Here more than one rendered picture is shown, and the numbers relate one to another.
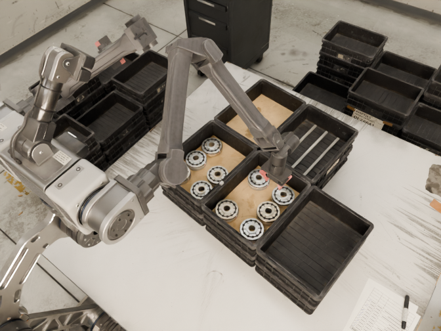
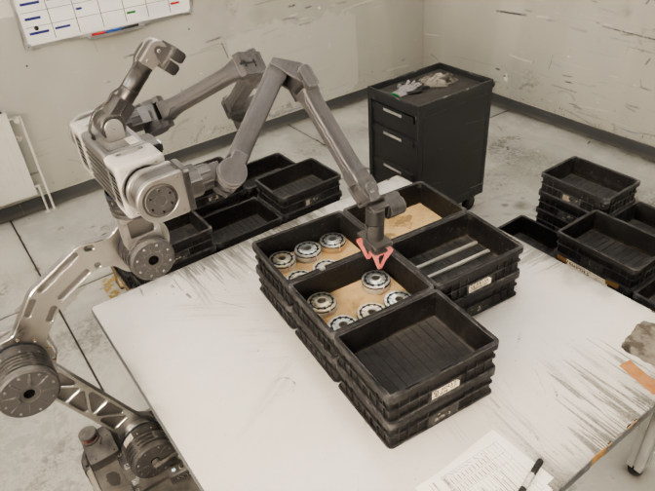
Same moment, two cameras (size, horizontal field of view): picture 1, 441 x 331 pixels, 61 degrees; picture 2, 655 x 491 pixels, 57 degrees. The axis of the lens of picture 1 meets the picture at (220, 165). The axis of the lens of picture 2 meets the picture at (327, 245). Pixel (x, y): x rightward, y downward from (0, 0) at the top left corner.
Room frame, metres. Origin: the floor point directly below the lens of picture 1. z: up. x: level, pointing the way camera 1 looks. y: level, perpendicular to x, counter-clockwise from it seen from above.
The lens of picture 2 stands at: (-0.67, -0.50, 2.18)
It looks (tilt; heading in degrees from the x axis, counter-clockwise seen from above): 35 degrees down; 17
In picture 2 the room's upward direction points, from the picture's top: 4 degrees counter-clockwise
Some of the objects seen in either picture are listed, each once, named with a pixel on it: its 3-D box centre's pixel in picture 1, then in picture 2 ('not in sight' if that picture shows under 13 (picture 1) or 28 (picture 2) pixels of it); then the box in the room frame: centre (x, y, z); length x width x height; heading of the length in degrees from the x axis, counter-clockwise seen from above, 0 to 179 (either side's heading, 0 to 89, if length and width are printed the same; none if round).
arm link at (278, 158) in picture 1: (279, 155); (376, 213); (0.80, -0.21, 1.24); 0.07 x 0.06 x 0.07; 139
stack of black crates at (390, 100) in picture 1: (375, 113); (604, 277); (1.77, -1.11, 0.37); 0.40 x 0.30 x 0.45; 50
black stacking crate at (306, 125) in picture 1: (308, 148); (452, 259); (1.11, -0.43, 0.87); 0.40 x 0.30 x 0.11; 135
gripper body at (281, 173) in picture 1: (276, 166); (374, 232); (0.79, -0.21, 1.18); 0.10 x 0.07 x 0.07; 45
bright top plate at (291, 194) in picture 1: (283, 195); (399, 300); (0.86, -0.27, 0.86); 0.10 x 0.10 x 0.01
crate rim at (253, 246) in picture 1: (256, 196); (360, 288); (0.83, -0.15, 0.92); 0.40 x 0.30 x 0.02; 135
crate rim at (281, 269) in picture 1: (315, 238); (415, 341); (0.62, -0.36, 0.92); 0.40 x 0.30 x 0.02; 135
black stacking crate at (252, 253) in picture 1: (256, 201); (361, 300); (0.83, -0.15, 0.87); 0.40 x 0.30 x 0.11; 135
